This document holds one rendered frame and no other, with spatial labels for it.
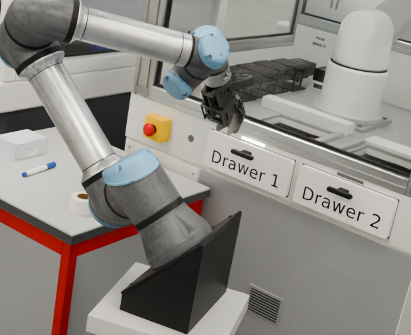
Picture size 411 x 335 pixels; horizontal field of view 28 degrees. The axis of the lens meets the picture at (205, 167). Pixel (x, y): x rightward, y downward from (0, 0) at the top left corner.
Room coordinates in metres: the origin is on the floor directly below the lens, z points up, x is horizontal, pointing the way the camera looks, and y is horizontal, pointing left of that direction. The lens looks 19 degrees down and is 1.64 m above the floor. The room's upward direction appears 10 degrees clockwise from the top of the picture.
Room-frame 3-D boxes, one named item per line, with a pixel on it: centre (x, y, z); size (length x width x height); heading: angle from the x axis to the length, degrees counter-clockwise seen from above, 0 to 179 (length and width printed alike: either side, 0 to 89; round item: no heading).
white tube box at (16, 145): (2.32, 0.55, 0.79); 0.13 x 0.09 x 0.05; 148
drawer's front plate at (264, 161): (2.28, -0.12, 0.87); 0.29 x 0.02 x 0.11; 57
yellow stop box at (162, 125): (2.44, 0.17, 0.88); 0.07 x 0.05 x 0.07; 57
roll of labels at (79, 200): (1.99, 0.29, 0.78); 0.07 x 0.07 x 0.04
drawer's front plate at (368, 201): (2.10, -0.38, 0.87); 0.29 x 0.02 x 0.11; 57
